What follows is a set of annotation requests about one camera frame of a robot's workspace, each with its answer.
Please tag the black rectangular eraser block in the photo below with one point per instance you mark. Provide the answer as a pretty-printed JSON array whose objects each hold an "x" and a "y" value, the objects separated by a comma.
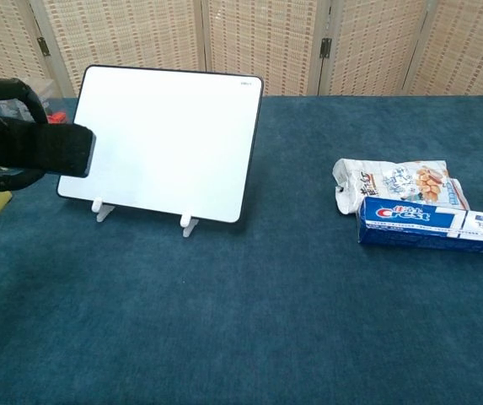
[{"x": 47, "y": 147}]

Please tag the white board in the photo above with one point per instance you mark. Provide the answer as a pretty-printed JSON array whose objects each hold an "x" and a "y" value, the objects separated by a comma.
[{"x": 169, "y": 143}]

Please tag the clear box with red items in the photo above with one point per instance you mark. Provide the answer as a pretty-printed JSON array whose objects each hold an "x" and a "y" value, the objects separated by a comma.
[{"x": 51, "y": 107}]

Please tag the white plastic board stand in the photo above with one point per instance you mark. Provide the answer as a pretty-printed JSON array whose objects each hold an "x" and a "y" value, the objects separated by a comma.
[
  {"x": 100, "y": 208},
  {"x": 189, "y": 227}
]

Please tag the black screen hinge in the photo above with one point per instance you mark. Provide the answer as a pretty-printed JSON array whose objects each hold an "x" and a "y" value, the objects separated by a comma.
[
  {"x": 43, "y": 45},
  {"x": 325, "y": 47}
]

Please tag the blue table cloth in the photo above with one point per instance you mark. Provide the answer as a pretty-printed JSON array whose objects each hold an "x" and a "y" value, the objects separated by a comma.
[{"x": 241, "y": 316}]

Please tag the bamboo folding screen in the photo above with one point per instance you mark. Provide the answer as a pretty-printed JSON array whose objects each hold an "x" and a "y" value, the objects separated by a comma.
[{"x": 266, "y": 38}]

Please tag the white snack bag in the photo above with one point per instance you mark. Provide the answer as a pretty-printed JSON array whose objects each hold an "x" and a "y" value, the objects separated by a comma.
[{"x": 397, "y": 179}]

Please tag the blue white toothpaste box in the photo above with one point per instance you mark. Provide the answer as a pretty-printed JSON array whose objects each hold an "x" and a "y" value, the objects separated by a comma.
[{"x": 426, "y": 230}]

